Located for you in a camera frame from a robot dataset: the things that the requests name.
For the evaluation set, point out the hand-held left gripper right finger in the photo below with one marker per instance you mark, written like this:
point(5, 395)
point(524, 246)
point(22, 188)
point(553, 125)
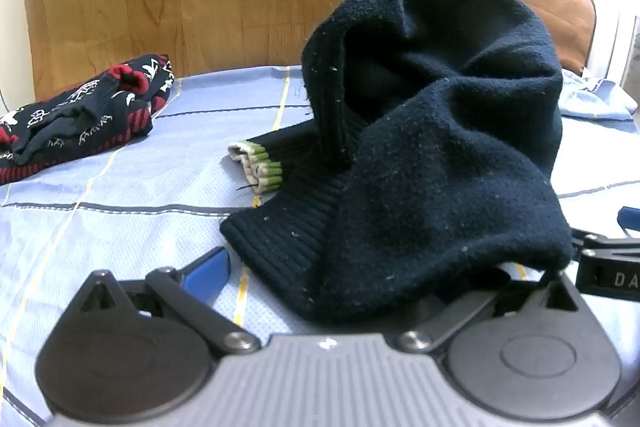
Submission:
point(450, 322)

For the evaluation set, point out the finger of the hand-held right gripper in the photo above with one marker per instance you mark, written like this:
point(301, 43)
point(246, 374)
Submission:
point(631, 219)

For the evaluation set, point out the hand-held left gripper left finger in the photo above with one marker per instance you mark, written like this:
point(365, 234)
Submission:
point(207, 274)

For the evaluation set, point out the navy knit sweater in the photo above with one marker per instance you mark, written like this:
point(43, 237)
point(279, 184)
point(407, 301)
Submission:
point(425, 157)

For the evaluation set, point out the blue plaid bed sheet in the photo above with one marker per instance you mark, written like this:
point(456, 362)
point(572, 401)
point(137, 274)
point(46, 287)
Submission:
point(125, 217)

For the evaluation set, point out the navy red patterned sweater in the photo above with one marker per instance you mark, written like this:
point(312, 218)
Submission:
point(75, 122)

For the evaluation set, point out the brown cushion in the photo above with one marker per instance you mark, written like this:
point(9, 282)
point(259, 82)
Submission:
point(540, 2)

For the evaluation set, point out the white window frame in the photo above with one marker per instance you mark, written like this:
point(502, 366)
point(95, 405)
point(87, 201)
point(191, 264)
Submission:
point(625, 57)

